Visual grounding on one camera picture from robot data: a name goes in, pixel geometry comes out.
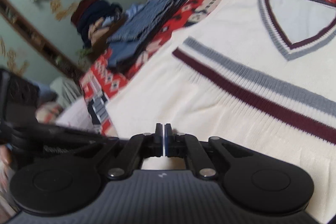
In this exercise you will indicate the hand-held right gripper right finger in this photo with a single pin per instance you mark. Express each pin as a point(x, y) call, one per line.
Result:
point(168, 146)

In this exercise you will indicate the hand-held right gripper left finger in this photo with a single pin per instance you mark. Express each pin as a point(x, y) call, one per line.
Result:
point(160, 145)

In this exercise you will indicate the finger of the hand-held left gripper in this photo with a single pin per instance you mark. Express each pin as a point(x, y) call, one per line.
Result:
point(78, 134)

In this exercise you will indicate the white knit sweater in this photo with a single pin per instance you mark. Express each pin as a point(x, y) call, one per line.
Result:
point(210, 108)

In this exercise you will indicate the folded blue jeans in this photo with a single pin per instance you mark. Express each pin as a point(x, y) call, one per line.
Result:
point(123, 56)
point(147, 19)

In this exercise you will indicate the maroon folded cloth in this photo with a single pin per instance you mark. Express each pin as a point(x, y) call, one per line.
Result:
point(82, 10)

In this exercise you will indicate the navy blue cloth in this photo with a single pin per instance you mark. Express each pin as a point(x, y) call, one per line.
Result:
point(102, 16)

